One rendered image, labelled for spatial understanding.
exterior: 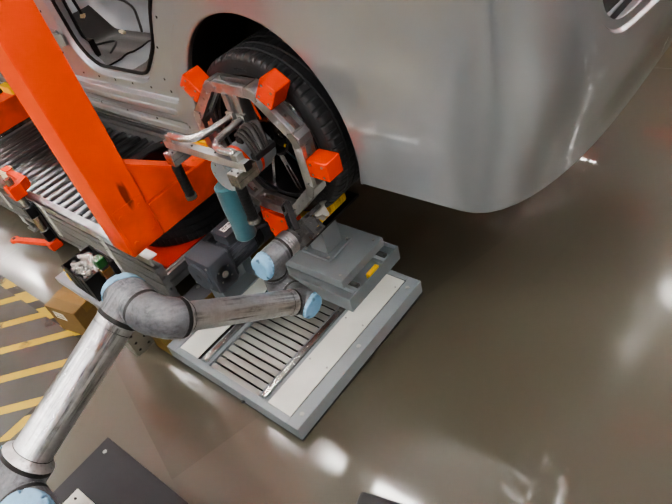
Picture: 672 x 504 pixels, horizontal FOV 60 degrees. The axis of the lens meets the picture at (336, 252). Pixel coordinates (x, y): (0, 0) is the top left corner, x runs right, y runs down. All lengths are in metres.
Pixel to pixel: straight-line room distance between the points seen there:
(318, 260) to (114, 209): 0.85
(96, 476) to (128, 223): 0.92
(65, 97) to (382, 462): 1.65
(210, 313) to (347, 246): 1.02
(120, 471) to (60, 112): 1.20
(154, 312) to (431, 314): 1.29
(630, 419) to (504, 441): 0.42
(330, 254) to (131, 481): 1.17
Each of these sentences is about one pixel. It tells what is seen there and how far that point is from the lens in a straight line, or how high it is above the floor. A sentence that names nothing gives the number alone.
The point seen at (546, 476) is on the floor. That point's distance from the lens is 2.11.
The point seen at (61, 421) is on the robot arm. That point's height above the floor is 0.70.
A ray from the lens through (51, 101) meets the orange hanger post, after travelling 2.20.
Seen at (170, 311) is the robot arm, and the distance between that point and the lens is 1.61.
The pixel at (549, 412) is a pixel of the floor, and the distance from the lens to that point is 2.23.
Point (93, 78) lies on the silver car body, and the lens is 3.16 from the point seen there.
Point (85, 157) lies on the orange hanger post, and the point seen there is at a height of 0.98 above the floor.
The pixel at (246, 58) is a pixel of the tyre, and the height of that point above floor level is 1.17.
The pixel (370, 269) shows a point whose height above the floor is 0.18.
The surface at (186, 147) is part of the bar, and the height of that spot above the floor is 0.98.
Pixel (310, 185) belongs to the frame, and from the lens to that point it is 2.00.
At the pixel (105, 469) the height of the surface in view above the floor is 0.30.
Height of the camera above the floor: 1.89
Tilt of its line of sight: 41 degrees down
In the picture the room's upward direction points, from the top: 17 degrees counter-clockwise
